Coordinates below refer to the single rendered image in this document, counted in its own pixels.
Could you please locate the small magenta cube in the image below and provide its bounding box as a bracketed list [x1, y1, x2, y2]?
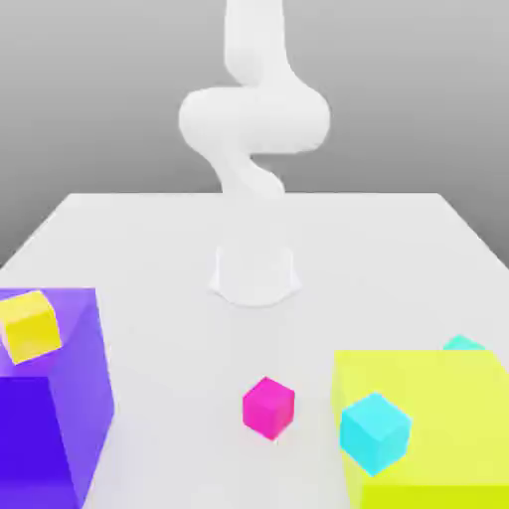
[242, 375, 296, 442]

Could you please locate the small cyan cube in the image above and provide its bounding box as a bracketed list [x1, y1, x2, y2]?
[338, 391, 414, 478]

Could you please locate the small turquoise cube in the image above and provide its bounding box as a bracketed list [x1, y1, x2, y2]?
[441, 333, 487, 352]

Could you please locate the small yellow cube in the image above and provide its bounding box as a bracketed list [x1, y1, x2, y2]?
[0, 289, 64, 366]

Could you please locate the large purple box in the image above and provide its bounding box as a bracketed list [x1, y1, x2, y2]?
[0, 287, 116, 509]

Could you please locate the large yellow box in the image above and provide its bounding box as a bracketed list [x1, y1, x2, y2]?
[332, 349, 509, 509]

